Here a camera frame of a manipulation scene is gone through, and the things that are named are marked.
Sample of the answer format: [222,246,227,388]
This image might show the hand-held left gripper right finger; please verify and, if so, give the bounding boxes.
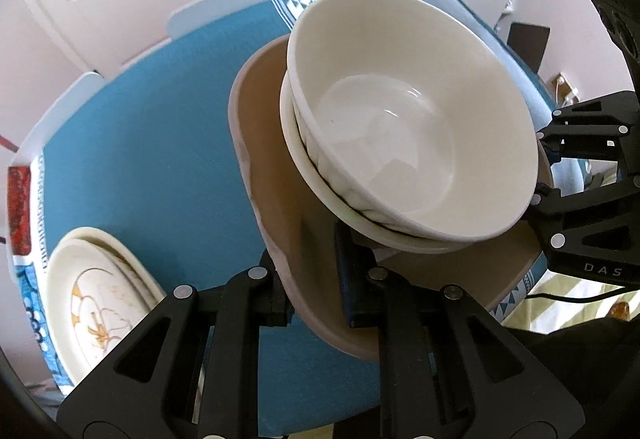
[334,223,586,439]

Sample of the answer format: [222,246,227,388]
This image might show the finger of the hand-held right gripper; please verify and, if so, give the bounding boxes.
[529,174,640,280]
[537,90,640,170]

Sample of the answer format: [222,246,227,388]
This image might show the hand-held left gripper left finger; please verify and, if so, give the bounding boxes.
[56,250,293,439]

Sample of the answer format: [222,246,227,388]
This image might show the cream cartoon print bowl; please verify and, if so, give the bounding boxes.
[279,72,481,255]

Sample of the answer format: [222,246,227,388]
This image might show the large cream plate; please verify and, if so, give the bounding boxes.
[60,226,169,305]

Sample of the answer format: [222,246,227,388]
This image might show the large white plate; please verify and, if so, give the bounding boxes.
[75,230,166,307]

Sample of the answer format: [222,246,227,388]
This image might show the white bowl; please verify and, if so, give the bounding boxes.
[286,0,538,242]

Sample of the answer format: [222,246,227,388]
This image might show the cream cartoon print plate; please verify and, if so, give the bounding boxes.
[47,235,161,387]

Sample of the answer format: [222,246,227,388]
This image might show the yellow striped floor mat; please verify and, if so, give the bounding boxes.
[505,264,640,335]

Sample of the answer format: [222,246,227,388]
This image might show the black square object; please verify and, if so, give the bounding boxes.
[507,22,551,72]

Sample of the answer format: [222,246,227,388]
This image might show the dark clothing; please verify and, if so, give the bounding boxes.
[505,306,640,420]

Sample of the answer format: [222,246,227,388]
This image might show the teal tablecloth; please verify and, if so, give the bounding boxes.
[12,0,551,437]

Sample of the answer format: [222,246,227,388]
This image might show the blue floral patterned cloth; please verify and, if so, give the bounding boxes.
[12,264,71,390]

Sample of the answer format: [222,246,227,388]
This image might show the red patterned object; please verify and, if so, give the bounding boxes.
[7,168,32,254]

